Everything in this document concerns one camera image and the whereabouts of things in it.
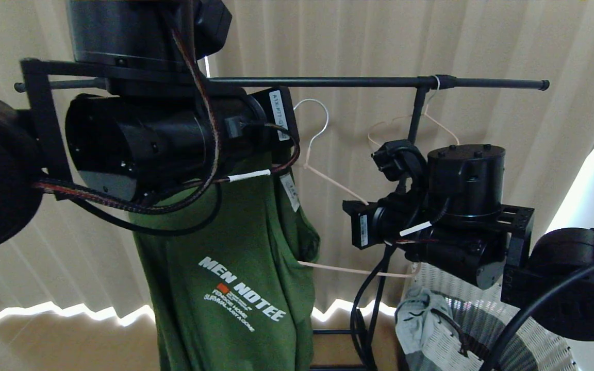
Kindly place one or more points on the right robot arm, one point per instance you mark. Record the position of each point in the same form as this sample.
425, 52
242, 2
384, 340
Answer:
467, 180

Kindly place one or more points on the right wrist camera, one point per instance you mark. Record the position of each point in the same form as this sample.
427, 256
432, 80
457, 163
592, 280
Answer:
395, 159

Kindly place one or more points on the white laundry basket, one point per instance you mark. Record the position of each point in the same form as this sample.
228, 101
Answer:
441, 350

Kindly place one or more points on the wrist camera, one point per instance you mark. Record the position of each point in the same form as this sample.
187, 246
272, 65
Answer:
395, 159
214, 20

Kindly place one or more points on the pink clothes hanger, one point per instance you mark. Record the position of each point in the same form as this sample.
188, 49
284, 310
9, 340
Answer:
353, 269
441, 128

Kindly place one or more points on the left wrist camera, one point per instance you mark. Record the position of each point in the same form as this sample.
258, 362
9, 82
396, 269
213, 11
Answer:
214, 20

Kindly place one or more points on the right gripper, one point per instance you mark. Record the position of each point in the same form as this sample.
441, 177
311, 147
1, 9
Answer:
446, 252

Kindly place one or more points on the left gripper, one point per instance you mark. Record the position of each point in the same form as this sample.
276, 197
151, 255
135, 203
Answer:
137, 144

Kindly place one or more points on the black clothes rack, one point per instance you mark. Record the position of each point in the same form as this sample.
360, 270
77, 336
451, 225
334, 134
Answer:
353, 81

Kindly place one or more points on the pale grey garment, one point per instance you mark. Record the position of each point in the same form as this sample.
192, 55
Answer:
415, 319

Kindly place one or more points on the green printed shirt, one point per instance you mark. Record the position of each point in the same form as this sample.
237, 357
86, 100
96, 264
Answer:
214, 242

